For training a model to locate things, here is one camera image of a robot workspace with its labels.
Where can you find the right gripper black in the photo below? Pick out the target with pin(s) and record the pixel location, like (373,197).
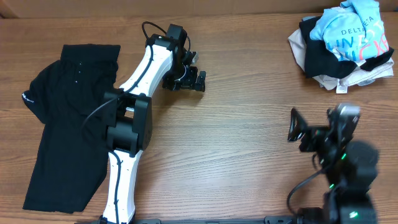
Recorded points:
(299,126)

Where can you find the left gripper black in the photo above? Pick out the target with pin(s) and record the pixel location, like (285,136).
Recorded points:
(189,78)

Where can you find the light blue printed t-shirt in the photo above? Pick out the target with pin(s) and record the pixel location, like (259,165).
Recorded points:
(352,31)

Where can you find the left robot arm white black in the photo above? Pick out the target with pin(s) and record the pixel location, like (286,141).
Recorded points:
(127,113)

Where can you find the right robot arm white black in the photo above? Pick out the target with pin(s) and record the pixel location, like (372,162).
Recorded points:
(350,167)

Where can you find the black folded garment on pile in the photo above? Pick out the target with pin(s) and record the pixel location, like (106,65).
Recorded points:
(320,61)

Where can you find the beige folded garment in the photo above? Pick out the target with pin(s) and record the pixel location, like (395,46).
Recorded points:
(357,77)

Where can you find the black shirt on left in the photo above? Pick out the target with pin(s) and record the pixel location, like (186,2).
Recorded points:
(72,159)

